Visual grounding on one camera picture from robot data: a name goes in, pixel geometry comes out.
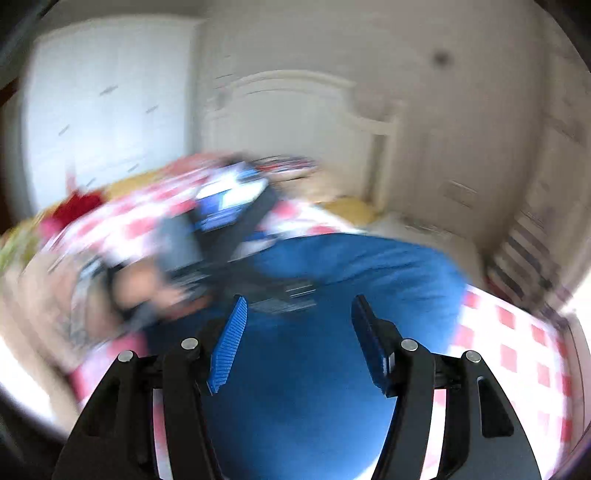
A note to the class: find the yellow pillow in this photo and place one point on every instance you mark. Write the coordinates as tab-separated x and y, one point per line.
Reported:
353	210

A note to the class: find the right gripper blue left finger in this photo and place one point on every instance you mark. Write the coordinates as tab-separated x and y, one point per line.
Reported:
226	345

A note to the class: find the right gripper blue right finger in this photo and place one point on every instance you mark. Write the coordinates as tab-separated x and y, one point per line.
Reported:
375	336

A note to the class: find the red garment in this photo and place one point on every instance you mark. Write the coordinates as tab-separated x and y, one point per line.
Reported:
75	206

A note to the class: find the cream floral pillow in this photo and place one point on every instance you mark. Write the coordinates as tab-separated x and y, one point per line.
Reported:
318	188

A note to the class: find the sailboat print curtain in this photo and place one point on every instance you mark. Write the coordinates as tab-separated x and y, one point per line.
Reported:
546	254

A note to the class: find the white wooden headboard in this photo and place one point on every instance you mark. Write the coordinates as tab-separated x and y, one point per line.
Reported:
310	114

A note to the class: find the blue quilted puffer jacket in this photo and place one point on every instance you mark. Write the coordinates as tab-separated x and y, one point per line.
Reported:
299	402

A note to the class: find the pink checkered bed quilt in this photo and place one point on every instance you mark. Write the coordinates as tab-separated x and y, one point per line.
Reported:
528	356

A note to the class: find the patterned red blue pillow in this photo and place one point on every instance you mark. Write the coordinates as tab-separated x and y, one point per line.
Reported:
285	166

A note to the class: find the white wardrobe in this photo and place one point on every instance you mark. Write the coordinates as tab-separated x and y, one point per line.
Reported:
105	99

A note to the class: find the person's left hand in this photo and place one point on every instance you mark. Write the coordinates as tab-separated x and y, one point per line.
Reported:
142	282

